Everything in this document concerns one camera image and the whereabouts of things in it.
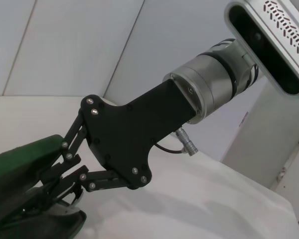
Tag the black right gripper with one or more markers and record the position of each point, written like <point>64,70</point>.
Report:
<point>127,134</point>

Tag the black glasses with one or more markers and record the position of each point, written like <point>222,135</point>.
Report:
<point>64,207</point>

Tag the green glasses case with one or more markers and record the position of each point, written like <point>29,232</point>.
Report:
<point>15,164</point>

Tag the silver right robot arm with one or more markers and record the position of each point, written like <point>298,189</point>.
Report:
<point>209,79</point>

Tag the white panel fixture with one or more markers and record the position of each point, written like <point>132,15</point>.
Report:
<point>282,170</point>

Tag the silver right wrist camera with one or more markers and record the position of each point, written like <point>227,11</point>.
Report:
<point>271,42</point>

